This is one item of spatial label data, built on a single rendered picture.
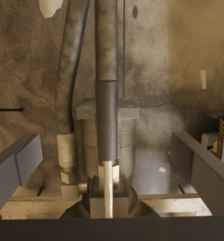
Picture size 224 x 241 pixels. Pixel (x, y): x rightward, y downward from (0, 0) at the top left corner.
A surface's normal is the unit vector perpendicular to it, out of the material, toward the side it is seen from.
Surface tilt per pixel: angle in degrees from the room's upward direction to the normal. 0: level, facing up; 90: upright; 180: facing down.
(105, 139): 9
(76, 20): 13
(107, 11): 22
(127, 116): 0
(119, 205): 0
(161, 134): 0
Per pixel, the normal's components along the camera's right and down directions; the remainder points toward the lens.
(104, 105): -0.15, 0.31
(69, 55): 0.22, 0.39
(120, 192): -0.01, -0.96
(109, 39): 0.23, -0.01
